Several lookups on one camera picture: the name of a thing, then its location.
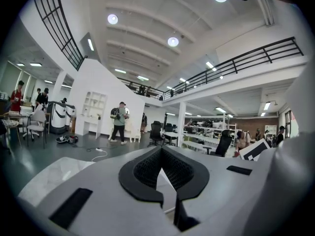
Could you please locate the white chair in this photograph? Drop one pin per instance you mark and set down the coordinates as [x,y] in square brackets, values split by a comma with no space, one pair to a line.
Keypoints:
[38,118]

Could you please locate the black white floor device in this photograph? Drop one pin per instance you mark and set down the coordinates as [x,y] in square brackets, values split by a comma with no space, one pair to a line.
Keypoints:
[62,139]

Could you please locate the black office chair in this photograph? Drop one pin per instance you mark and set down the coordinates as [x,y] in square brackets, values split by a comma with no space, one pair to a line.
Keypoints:
[155,131]
[224,141]

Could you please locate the white black robot base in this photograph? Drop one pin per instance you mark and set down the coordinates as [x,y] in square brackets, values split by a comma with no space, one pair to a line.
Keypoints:
[70,114]
[57,117]

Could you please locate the white shelf unit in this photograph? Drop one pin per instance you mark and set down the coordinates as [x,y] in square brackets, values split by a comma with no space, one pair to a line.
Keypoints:
[85,128]

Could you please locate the white ornate table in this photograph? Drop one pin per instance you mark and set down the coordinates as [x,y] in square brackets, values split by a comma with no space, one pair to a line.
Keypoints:
[135,131]

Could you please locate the white power strip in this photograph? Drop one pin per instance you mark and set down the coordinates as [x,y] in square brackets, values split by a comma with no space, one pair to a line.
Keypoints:
[99,149]

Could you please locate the pink cloth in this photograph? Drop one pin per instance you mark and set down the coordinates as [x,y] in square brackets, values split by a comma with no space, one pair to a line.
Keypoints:
[236,154]

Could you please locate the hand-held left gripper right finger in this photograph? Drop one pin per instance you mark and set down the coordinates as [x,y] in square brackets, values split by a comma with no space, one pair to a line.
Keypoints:
[221,193]

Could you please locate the grey marble table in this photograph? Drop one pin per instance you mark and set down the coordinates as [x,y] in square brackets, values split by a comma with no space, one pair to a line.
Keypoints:
[46,176]

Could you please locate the black mezzanine railing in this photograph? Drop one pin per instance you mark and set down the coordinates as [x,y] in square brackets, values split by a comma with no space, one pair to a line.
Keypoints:
[235,67]

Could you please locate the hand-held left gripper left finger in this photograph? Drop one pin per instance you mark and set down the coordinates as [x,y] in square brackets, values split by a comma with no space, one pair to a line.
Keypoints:
[105,181]

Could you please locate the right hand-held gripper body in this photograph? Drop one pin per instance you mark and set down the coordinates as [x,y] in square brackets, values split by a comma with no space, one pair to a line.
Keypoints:
[256,150]

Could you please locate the white metal storage rack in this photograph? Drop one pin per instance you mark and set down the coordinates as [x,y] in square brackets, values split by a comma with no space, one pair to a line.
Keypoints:
[197,138]

